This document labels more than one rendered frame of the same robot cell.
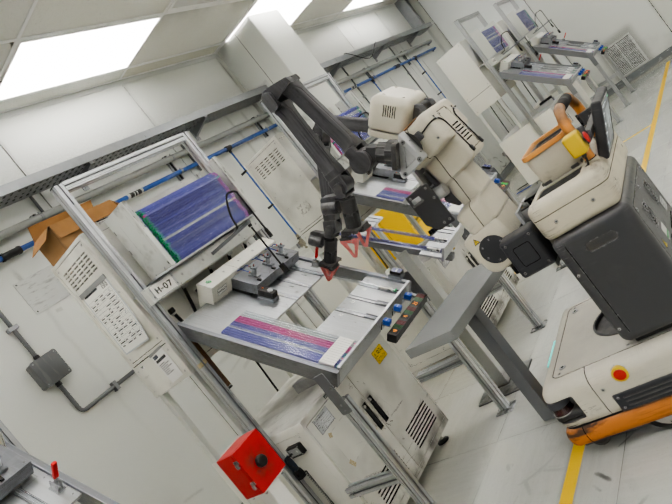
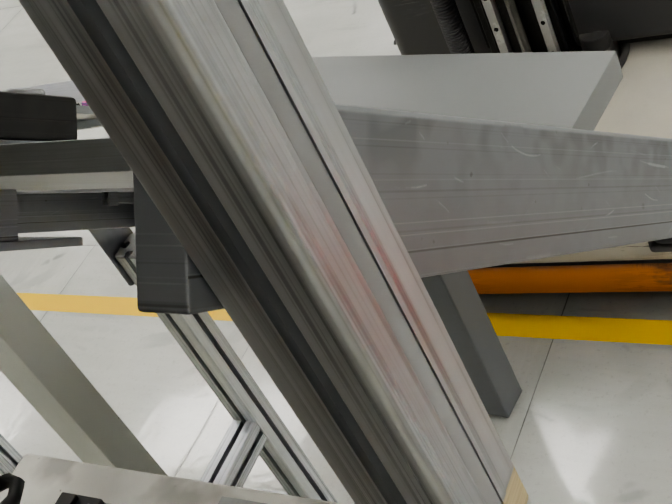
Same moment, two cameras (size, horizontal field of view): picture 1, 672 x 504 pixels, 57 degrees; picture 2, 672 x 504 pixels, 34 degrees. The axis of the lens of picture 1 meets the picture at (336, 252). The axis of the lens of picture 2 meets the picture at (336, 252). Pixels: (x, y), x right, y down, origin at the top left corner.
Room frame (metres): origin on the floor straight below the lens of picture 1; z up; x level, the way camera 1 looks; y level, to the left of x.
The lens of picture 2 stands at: (2.40, 0.94, 1.33)
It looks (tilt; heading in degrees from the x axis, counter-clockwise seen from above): 37 degrees down; 275
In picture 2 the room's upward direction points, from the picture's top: 29 degrees counter-clockwise
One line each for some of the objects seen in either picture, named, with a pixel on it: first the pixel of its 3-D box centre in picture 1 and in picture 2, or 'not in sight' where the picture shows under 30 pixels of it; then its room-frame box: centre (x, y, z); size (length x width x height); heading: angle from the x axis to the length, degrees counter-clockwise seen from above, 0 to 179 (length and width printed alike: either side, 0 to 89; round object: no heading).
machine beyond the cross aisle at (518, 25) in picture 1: (541, 67); not in sight; (7.83, -3.47, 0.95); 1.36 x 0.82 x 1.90; 52
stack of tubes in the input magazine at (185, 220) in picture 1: (191, 218); not in sight; (2.76, 0.41, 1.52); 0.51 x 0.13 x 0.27; 142
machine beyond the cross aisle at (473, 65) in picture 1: (512, 93); not in sight; (6.71, -2.56, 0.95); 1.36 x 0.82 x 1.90; 52
